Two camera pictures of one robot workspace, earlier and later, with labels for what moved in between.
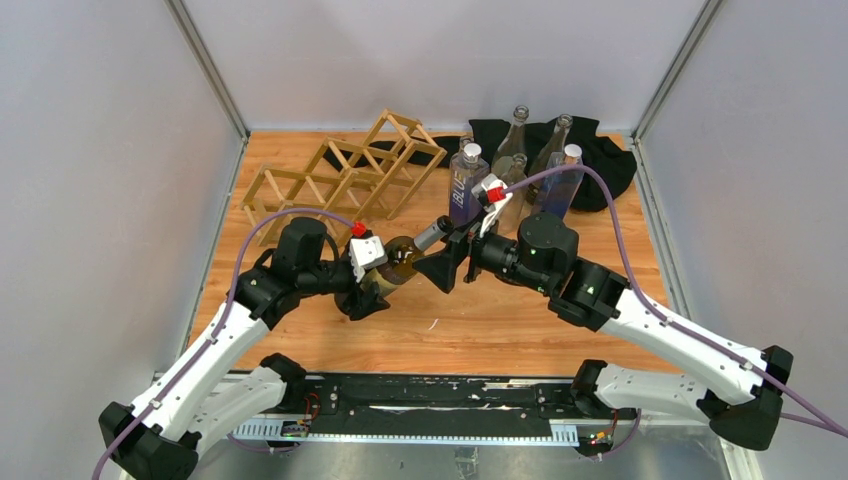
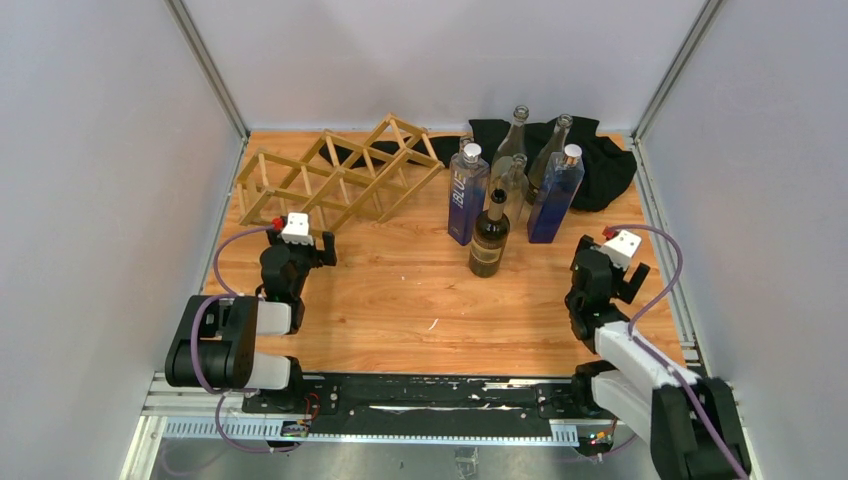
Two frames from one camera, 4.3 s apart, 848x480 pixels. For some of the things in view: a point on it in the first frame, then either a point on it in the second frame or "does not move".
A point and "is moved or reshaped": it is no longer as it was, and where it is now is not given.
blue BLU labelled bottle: x=557 y=191 does not move
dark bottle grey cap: x=402 y=252 is moved or reshaped
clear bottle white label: x=535 y=190 does not move
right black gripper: x=441 y=267 -> x=626 y=290
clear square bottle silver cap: x=519 y=205 does not move
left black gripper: x=357 y=304 -> x=318 y=257
